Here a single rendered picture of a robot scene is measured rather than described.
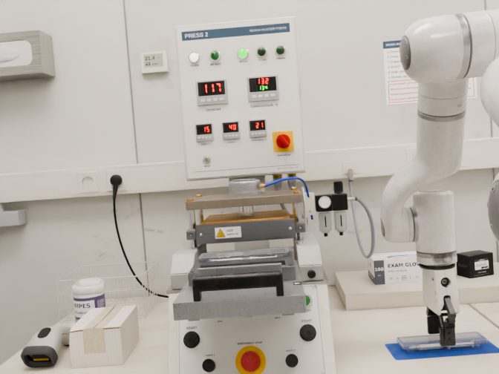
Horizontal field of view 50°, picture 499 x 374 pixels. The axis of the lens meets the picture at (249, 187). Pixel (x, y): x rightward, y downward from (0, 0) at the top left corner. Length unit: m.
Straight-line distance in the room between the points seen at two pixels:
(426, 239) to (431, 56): 0.47
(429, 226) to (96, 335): 0.78
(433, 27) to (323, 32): 1.03
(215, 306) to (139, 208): 1.04
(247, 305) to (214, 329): 0.26
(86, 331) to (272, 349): 0.44
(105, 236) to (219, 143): 0.67
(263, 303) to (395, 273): 0.83
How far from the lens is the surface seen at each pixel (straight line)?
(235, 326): 1.15
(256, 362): 1.13
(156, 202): 1.88
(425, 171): 1.12
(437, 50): 0.86
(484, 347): 1.32
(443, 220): 1.20
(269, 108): 1.45
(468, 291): 1.64
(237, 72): 1.47
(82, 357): 1.34
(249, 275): 0.89
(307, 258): 1.16
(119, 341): 1.30
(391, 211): 1.16
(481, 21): 0.90
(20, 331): 2.14
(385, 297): 1.59
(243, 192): 1.29
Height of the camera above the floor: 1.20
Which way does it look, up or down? 3 degrees down
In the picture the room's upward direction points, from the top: 4 degrees counter-clockwise
